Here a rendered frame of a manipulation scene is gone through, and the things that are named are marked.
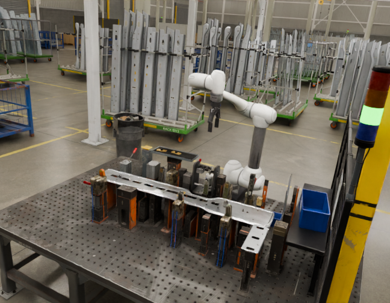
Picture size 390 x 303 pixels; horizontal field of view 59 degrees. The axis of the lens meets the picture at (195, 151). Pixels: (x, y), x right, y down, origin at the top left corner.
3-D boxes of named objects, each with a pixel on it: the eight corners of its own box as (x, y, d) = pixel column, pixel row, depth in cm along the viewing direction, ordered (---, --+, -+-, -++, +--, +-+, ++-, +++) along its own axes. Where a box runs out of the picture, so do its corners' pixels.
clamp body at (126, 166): (117, 201, 291) (117, 162, 279) (124, 196, 301) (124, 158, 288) (126, 204, 288) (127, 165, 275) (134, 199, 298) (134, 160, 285)
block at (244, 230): (230, 269, 221) (235, 232, 211) (235, 260, 231) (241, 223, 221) (245, 274, 218) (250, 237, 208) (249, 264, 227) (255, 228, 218)
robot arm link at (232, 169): (227, 177, 327) (230, 156, 318) (244, 183, 318) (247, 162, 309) (218, 182, 314) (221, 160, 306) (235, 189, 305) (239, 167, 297)
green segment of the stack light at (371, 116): (359, 122, 125) (363, 106, 123) (359, 119, 131) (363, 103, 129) (380, 126, 123) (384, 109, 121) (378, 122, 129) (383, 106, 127)
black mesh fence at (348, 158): (271, 445, 191) (330, 199, 137) (309, 251, 362) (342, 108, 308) (297, 458, 186) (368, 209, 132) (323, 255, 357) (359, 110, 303)
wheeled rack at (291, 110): (292, 128, 815) (306, 51, 753) (252, 120, 855) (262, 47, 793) (306, 113, 977) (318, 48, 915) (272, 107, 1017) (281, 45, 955)
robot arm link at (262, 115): (244, 181, 317) (266, 190, 306) (236, 187, 304) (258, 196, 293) (257, 100, 287) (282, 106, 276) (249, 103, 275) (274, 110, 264)
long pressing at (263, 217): (91, 178, 264) (91, 177, 263) (109, 169, 283) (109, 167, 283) (268, 229, 215) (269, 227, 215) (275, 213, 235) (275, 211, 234)
